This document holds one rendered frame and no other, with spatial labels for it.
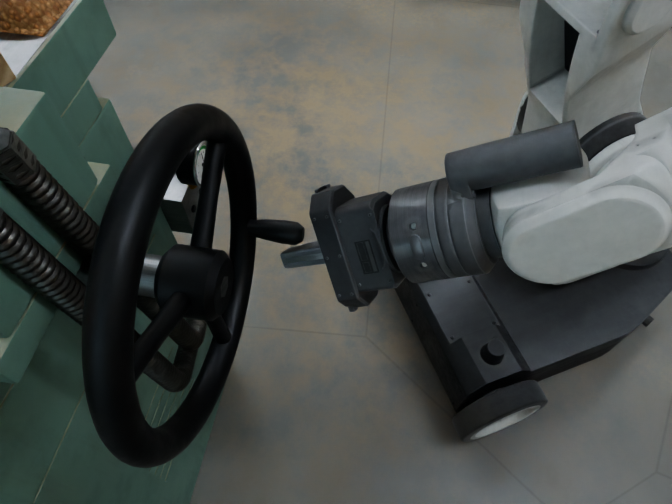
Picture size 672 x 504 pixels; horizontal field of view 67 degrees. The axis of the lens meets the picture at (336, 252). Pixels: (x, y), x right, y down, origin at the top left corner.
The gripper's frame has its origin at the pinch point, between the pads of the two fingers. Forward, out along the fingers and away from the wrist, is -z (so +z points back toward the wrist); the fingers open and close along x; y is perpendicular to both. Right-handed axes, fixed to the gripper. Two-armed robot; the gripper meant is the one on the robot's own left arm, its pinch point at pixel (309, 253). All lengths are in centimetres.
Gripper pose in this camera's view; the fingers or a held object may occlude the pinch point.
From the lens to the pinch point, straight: 51.8
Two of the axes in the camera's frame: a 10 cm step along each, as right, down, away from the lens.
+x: -3.0, -9.3, -2.2
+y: -4.3, 3.4, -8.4
